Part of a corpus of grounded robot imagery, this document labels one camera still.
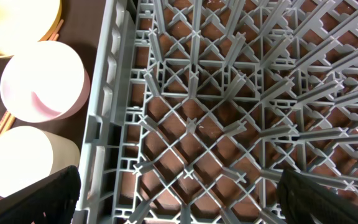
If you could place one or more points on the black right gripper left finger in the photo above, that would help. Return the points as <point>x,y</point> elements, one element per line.
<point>50,200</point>

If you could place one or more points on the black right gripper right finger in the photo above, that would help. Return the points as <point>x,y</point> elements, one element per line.
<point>303,200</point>

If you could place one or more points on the white green cup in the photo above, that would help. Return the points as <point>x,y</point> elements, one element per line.
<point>29,154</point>

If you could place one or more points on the pink bowl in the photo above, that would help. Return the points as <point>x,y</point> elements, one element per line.
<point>44,82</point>

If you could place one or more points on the grey dishwasher rack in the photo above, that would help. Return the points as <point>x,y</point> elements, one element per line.
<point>197,107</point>

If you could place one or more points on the brown serving tray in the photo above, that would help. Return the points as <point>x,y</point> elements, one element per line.
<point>81,30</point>

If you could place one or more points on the yellow plate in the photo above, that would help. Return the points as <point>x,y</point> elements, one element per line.
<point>24,22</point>

